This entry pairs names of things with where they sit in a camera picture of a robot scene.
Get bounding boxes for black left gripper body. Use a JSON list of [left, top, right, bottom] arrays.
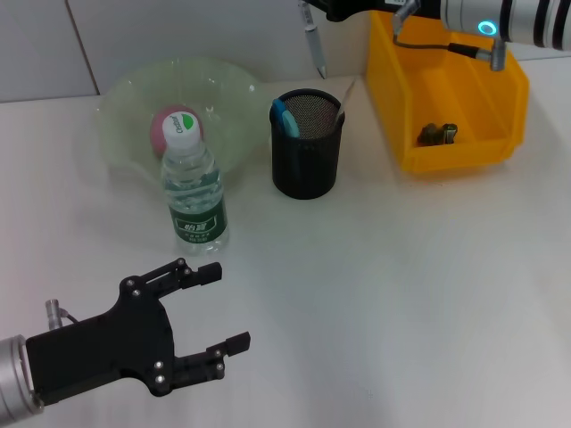
[[25, 257, 228, 399]]

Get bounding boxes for left gripper cable with plug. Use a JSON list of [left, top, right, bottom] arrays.
[[44, 299, 82, 332]]

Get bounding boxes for gripper cable with plug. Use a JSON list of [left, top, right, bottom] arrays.
[[391, 0, 510, 73], [44, 299, 82, 332]]

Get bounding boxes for small dark metal object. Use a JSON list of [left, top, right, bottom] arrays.
[[417, 123, 460, 146]]

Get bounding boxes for transparent plastic ruler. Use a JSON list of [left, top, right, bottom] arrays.
[[335, 78, 358, 125]]

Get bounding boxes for green label water bottle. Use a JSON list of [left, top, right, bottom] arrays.
[[160, 112, 230, 257]]

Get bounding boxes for pink peach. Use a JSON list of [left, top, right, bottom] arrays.
[[149, 104, 205, 158]]

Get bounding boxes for black mesh pen holder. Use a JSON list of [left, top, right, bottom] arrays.
[[269, 88, 347, 201]]

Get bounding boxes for right gripper cable with plug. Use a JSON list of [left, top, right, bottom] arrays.
[[391, 0, 510, 73]]

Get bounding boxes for blue scissors with cover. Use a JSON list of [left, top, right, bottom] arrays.
[[270, 98, 302, 139]]

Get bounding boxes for yellow plastic bin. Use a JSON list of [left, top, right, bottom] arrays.
[[366, 8, 531, 174]]

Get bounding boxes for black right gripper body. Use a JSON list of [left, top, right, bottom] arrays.
[[311, 0, 443, 23]]

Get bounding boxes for green glass fruit plate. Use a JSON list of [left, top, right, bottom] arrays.
[[95, 53, 264, 179]]

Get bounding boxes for grey clear ballpoint pen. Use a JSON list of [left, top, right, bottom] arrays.
[[297, 0, 329, 80]]

